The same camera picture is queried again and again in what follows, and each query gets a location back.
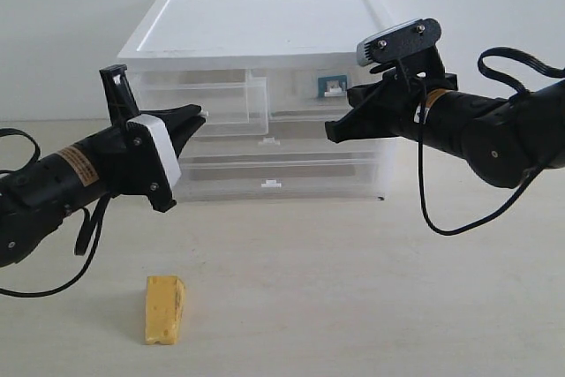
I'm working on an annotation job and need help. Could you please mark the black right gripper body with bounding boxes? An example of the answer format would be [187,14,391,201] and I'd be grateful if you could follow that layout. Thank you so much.
[347,72,457,147]

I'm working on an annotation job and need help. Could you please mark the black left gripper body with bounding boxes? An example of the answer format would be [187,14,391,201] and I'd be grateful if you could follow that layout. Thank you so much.
[102,118,177,196]

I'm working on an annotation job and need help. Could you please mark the white pill bottle blue label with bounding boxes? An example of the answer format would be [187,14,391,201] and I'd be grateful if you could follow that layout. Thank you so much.
[317,75,348,98]

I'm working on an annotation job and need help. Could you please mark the yellow cheese wedge sponge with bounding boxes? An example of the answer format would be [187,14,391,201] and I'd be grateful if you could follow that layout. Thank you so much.
[145,275,186,345]

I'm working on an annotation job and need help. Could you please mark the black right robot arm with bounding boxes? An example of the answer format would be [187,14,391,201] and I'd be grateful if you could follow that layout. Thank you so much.
[325,72,564,189]

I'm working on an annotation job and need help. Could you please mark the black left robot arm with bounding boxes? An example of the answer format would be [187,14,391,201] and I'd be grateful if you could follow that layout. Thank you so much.
[1,104,206,266]

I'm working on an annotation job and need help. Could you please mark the clear plastic container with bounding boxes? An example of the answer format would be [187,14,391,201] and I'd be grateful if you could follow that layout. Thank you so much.
[175,155,388,201]
[181,121,386,159]

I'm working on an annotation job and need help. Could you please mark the white plastic drawer cabinet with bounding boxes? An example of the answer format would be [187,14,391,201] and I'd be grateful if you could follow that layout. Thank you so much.
[117,0,395,195]

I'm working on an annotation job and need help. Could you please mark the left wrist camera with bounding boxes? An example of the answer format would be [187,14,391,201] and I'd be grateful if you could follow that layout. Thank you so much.
[99,64,181,213]

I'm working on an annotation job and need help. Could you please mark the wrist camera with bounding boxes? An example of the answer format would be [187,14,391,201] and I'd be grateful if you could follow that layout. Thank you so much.
[356,18,446,82]
[99,64,181,213]

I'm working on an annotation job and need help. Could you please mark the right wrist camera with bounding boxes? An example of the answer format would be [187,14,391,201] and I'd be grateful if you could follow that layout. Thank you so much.
[356,18,446,82]

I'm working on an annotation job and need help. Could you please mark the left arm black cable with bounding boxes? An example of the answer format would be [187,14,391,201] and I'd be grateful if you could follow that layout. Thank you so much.
[0,127,111,298]

